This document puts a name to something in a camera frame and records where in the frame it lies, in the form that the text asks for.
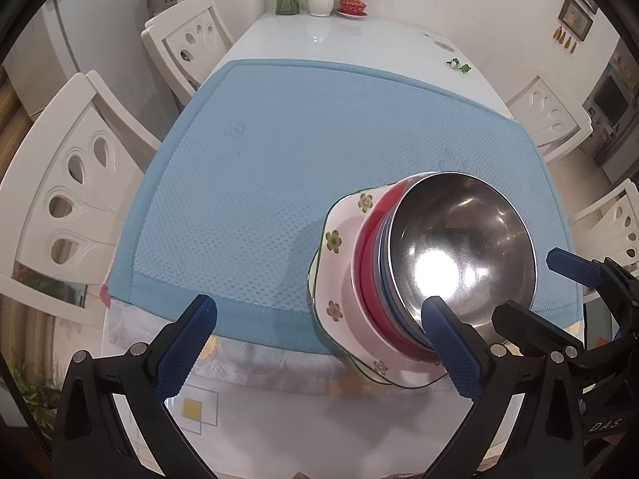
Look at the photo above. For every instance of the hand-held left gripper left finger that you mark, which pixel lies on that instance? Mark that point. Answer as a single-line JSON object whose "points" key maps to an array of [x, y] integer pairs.
{"points": [[187, 344]]}

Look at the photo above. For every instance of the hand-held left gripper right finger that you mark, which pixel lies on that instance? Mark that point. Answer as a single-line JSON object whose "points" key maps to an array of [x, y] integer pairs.
{"points": [[449, 344]]}

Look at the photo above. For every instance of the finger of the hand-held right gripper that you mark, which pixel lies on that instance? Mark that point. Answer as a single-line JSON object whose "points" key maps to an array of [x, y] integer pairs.
{"points": [[574, 265], [529, 327]]}

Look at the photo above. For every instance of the blue steel bowl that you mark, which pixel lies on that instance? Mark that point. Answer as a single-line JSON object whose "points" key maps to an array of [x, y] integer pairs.
{"points": [[402, 322]]}

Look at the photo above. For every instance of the pink cartoon bowl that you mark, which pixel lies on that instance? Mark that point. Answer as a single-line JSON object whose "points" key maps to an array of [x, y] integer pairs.
{"points": [[367, 284]]}

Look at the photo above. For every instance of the magenta steel bowl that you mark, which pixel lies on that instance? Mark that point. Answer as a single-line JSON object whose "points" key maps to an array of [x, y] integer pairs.
{"points": [[464, 239]]}

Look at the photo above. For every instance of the hexagonal tree print plate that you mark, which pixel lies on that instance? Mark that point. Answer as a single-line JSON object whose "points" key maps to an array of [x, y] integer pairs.
{"points": [[339, 269], [311, 287]]}

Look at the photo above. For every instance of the white wooden chair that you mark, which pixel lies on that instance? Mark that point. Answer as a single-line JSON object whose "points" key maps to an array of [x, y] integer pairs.
{"points": [[35, 239], [604, 209], [169, 35], [569, 124]]}

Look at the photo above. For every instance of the printed tablecloth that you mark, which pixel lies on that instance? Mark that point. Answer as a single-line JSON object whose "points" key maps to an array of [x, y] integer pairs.
{"points": [[279, 384]]}

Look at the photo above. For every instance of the white sideboard cabinet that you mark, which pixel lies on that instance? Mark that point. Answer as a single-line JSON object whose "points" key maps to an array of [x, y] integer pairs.
{"points": [[609, 144]]}

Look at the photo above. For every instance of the light blue textured mat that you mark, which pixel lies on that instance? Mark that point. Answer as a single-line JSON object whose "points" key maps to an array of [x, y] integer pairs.
{"points": [[274, 184]]}

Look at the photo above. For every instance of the small green wrapped candy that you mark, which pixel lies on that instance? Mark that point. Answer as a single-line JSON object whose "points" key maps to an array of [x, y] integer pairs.
{"points": [[462, 67]]}

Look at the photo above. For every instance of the framed flower picture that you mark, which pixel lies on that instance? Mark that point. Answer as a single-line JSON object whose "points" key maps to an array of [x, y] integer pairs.
{"points": [[575, 17]]}

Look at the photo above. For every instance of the white refrigerator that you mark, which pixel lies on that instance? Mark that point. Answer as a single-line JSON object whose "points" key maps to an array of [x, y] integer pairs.
{"points": [[100, 35]]}

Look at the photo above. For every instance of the red and white saucer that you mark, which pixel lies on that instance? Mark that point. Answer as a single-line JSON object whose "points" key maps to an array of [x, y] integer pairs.
{"points": [[352, 14]]}

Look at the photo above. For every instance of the red lidded teacup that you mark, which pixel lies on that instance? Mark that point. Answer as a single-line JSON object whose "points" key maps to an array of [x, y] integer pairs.
{"points": [[352, 4]]}

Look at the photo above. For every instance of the wooden wall ornament set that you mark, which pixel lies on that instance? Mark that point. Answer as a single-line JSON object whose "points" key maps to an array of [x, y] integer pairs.
{"points": [[565, 40]]}

